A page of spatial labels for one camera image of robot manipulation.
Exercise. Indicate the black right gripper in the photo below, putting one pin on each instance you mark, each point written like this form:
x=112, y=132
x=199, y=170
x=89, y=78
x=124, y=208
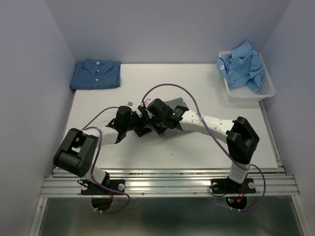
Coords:
x=150, y=118

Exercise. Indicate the light blue crumpled shirt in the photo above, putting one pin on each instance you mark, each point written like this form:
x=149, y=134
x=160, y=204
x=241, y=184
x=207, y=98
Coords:
x=243, y=67

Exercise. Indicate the white plastic basket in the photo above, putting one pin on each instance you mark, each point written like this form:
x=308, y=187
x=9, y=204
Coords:
x=245, y=94

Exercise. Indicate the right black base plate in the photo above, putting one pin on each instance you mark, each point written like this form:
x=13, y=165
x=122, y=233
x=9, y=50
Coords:
x=227, y=186

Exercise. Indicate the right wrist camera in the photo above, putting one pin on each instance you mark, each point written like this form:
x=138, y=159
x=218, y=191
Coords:
x=147, y=101

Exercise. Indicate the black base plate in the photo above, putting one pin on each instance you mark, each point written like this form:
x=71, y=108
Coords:
x=227, y=186
x=91, y=189

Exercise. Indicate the grey long sleeve shirt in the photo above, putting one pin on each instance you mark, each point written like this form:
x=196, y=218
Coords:
x=168, y=133

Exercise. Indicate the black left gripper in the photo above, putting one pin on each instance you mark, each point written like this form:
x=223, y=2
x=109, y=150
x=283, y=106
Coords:
x=141, y=129

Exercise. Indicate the blue checked folded shirt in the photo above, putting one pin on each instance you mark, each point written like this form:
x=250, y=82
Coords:
x=93, y=74

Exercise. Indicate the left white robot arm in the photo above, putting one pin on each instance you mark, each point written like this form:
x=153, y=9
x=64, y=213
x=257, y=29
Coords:
x=79, y=148

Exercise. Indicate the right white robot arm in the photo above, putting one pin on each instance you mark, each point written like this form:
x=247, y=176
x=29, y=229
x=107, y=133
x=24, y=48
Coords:
x=238, y=134

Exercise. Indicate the aluminium rail frame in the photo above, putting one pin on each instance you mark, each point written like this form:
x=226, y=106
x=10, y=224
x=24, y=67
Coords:
x=172, y=203

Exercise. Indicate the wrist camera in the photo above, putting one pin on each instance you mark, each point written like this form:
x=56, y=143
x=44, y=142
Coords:
x=129, y=104
x=147, y=101

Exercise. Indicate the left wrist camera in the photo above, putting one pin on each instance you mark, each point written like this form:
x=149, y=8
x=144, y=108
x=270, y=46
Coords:
x=129, y=104

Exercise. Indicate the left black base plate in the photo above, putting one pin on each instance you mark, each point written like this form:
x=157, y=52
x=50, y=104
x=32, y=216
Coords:
x=91, y=189

